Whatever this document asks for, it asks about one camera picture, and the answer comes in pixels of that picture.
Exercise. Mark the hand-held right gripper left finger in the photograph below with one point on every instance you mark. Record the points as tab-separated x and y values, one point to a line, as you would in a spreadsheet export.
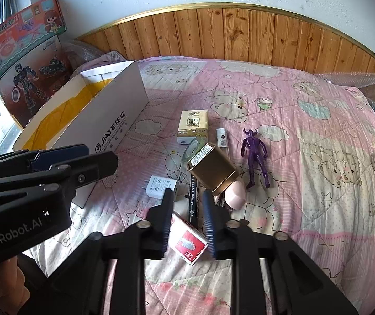
167	224

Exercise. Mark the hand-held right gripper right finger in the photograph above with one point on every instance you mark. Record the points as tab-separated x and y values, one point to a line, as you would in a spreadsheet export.
209	226

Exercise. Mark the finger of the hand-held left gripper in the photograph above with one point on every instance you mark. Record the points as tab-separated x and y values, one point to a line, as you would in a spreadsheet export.
92	165
59	154

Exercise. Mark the red staples box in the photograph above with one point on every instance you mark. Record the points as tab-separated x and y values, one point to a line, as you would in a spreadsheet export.
187	239

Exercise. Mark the black marker pen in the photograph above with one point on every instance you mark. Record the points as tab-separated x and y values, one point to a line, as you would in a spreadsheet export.
193	200

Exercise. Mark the pink stapler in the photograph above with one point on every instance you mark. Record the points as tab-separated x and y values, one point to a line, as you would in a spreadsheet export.
235	197

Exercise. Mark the white charger plug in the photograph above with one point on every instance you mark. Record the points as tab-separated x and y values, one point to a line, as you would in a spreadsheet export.
158	185

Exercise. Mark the gold tin box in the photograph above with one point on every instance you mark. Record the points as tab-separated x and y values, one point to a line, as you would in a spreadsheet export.
213	170

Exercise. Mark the white cardboard box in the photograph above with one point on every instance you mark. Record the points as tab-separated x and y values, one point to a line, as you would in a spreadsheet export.
115	111

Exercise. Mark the clear tape roll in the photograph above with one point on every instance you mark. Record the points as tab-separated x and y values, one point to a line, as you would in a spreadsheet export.
196	140

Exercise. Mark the purple toy figure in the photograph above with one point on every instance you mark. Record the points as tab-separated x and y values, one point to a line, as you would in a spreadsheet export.
255	152

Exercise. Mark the white clear lighter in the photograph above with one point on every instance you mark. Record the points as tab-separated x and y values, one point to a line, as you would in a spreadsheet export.
221	136

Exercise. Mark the cream tissue packet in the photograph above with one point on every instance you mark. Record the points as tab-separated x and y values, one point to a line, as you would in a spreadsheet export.
192	123

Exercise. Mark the robot toy box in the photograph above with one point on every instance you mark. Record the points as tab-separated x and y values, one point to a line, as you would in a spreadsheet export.
33	82

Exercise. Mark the bubble wrap sheet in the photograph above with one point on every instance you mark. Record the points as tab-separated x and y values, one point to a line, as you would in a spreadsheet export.
371	82
82	54

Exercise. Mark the washing machine toy box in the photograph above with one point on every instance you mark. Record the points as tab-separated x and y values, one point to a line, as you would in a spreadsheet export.
20	32

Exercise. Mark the pink printed blanket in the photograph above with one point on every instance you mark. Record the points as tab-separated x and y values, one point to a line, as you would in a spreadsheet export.
305	105

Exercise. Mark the wooden headboard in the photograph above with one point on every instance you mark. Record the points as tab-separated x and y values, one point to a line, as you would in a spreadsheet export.
240	36

